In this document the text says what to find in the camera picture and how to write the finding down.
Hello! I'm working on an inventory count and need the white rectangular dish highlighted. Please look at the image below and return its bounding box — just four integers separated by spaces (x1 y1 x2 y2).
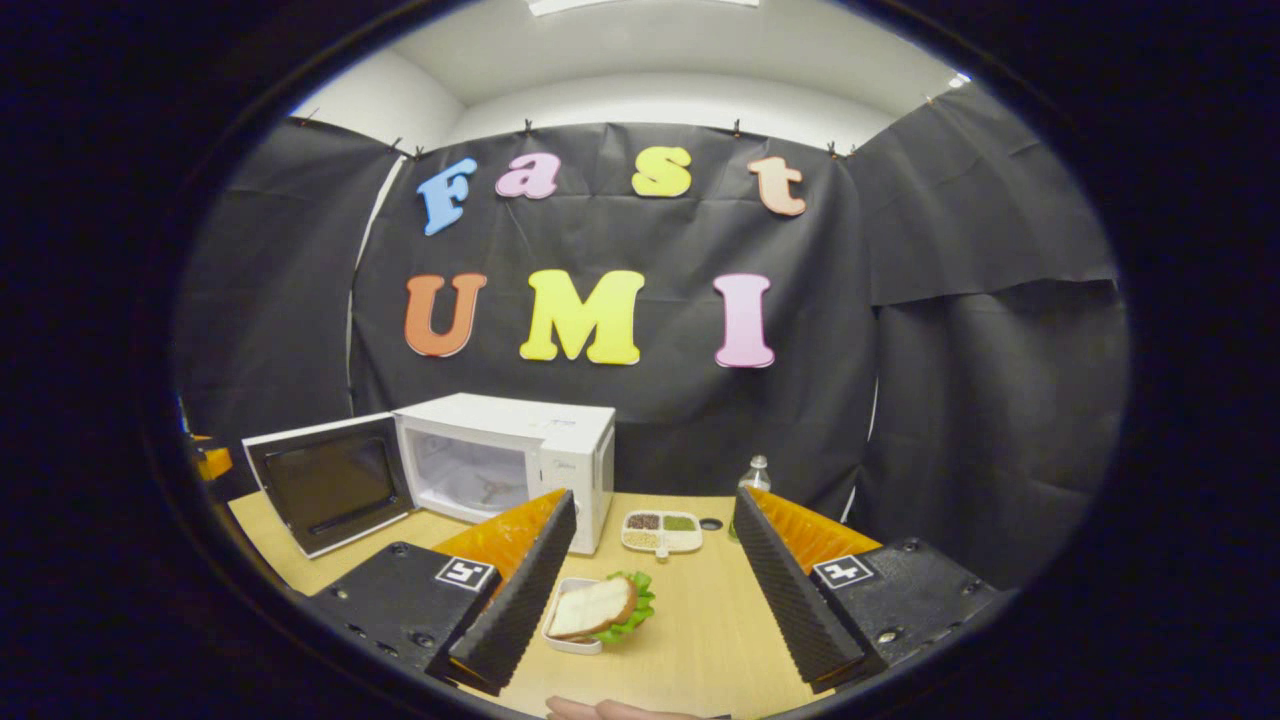
542 577 606 656

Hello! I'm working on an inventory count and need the white divided grain dish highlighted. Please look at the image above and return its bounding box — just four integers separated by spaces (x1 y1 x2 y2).
621 510 704 557

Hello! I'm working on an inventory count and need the black backdrop cloth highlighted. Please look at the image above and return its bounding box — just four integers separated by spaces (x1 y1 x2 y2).
172 85 1131 591

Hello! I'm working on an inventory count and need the large ceiling light panel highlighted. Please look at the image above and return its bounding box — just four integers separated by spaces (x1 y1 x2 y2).
528 0 761 17

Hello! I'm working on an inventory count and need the sandwich with lettuce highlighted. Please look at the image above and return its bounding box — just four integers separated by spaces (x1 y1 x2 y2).
548 571 657 645

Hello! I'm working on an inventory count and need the white microwave oven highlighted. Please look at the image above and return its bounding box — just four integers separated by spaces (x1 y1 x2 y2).
243 393 617 559

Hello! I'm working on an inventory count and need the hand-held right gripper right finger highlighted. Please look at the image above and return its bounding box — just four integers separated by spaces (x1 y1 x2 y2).
733 487 1001 694

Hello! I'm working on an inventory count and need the green label drink bottle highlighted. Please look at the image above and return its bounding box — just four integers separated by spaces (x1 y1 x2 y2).
728 455 772 544

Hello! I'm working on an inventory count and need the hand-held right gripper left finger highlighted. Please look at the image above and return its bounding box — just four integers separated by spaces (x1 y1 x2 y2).
300 488 578 698

